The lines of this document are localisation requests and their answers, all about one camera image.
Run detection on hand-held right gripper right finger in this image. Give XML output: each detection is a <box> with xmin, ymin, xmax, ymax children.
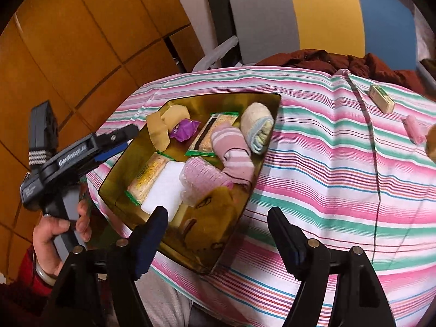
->
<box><xmin>267</xmin><ymin>206</ymin><xmax>397</xmax><ymax>327</ymax></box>

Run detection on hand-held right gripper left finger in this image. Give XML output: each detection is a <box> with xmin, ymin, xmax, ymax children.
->
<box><xmin>41</xmin><ymin>206</ymin><xmax>169</xmax><ymax>327</ymax></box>

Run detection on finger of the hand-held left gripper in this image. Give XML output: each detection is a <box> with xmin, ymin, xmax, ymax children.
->
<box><xmin>95</xmin><ymin>140</ymin><xmax>134</xmax><ymax>165</ymax></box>
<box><xmin>92</xmin><ymin>124</ymin><xmax>140</xmax><ymax>148</ymax></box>

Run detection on gold metal tray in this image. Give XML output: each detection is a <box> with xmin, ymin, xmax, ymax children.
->
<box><xmin>98</xmin><ymin>93</ymin><xmax>283</xmax><ymax>276</ymax></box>

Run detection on large orange yellow sponge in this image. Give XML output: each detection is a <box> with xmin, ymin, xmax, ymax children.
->
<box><xmin>145</xmin><ymin>110</ymin><xmax>171</xmax><ymax>152</ymax></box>

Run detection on yellow green cracker packet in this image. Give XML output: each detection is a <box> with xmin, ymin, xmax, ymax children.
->
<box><xmin>125</xmin><ymin>152</ymin><xmax>176</xmax><ymax>206</ymax></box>

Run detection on white foam block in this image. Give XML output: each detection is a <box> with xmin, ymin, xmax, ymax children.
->
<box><xmin>140</xmin><ymin>161</ymin><xmax>187</xmax><ymax>220</ymax></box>

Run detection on purple snack packet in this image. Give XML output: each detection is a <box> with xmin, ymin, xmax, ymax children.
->
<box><xmin>169</xmin><ymin>118</ymin><xmax>202</xmax><ymax>142</ymax></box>

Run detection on cracker packet with black stripe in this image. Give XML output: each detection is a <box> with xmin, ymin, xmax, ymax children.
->
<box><xmin>186</xmin><ymin>112</ymin><xmax>240</xmax><ymax>158</ymax></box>

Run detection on pink striped sock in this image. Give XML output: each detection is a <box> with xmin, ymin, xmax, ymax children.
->
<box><xmin>210</xmin><ymin>123</ymin><xmax>256</xmax><ymax>188</ymax></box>

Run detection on cream towel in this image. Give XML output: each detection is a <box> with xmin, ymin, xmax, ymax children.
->
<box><xmin>240</xmin><ymin>102</ymin><xmax>275</xmax><ymax>156</ymax></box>

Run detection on person's left forearm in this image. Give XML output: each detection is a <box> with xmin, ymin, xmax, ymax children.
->
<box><xmin>0</xmin><ymin>245</ymin><xmax>62</xmax><ymax>319</ymax></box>

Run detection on person's left hand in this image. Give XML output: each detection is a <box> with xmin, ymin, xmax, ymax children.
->
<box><xmin>32</xmin><ymin>196</ymin><xmax>92</xmax><ymax>278</ymax></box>

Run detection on person's grey trousers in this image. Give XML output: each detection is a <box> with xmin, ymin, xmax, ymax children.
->
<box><xmin>135</xmin><ymin>271</ymin><xmax>239</xmax><ymax>327</ymax></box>

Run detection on striped pink green blanket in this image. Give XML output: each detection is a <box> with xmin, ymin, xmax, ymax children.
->
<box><xmin>85</xmin><ymin>65</ymin><xmax>436</xmax><ymax>327</ymax></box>

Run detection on wooden cabinet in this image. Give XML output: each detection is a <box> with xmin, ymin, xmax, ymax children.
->
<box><xmin>0</xmin><ymin>0</ymin><xmax>205</xmax><ymax>281</ymax></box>

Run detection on small green white box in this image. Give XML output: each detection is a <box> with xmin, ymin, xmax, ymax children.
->
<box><xmin>368</xmin><ymin>84</ymin><xmax>396</xmax><ymax>115</ymax></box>

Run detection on red brown jacket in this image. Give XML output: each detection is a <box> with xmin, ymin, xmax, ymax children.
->
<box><xmin>254</xmin><ymin>49</ymin><xmax>427</xmax><ymax>93</ymax></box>

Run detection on grey yellow blue chair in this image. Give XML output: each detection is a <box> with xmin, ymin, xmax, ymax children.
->
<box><xmin>204</xmin><ymin>0</ymin><xmax>419</xmax><ymax>72</ymax></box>

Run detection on pale bangle bracelet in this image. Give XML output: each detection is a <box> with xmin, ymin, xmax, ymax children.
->
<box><xmin>35</xmin><ymin>262</ymin><xmax>58</xmax><ymax>286</ymax></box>

